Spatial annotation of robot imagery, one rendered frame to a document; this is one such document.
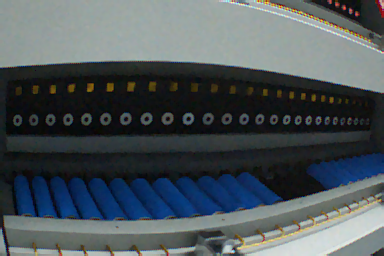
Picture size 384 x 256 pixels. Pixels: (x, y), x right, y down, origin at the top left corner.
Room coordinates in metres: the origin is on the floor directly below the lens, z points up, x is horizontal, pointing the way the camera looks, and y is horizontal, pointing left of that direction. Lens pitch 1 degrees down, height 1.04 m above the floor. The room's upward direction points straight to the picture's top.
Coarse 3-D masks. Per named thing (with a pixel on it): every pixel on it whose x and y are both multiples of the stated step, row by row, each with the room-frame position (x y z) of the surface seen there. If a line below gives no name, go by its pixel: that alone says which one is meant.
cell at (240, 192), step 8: (224, 176) 0.40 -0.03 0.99; (224, 184) 0.39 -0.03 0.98; (232, 184) 0.38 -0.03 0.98; (240, 184) 0.38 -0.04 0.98; (232, 192) 0.38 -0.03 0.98; (240, 192) 0.37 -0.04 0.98; (248, 192) 0.37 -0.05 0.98; (240, 200) 0.36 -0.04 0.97; (248, 200) 0.36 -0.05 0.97; (256, 200) 0.35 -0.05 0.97; (248, 208) 0.35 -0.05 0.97
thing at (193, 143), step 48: (48, 144) 0.36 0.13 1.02; (96, 144) 0.38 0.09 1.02; (144, 144) 0.41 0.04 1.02; (192, 144) 0.43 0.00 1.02; (240, 144) 0.45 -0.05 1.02; (288, 144) 0.49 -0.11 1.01; (0, 192) 0.30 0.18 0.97; (0, 240) 0.21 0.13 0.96; (288, 240) 0.32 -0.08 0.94; (336, 240) 0.32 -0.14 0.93
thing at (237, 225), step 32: (320, 192) 0.37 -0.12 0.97; (352, 192) 0.38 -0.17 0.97; (32, 224) 0.24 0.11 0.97; (64, 224) 0.25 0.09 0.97; (96, 224) 0.26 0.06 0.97; (128, 224) 0.28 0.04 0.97; (160, 224) 0.29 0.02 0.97; (192, 224) 0.29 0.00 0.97; (224, 224) 0.30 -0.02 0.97; (256, 224) 0.31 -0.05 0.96; (288, 224) 0.34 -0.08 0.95; (320, 224) 0.33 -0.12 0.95
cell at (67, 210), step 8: (56, 184) 0.31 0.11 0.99; (64, 184) 0.32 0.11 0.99; (56, 192) 0.30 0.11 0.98; (64, 192) 0.30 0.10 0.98; (56, 200) 0.29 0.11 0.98; (64, 200) 0.29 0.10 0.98; (56, 208) 0.29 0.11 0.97; (64, 208) 0.28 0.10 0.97; (72, 208) 0.28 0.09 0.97; (64, 216) 0.27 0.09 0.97; (72, 216) 0.28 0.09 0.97
